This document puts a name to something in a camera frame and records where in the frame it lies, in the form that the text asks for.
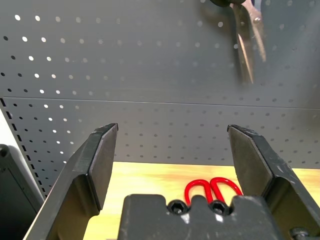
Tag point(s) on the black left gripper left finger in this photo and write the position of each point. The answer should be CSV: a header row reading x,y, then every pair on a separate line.
x,y
80,180

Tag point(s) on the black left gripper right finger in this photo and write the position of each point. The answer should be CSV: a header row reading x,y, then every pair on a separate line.
x,y
265,170

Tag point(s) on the grey metal pegboard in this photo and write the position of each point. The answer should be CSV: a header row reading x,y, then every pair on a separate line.
x,y
150,62

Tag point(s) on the black wheeled cabinet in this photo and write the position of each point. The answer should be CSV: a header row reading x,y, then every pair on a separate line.
x,y
15,190

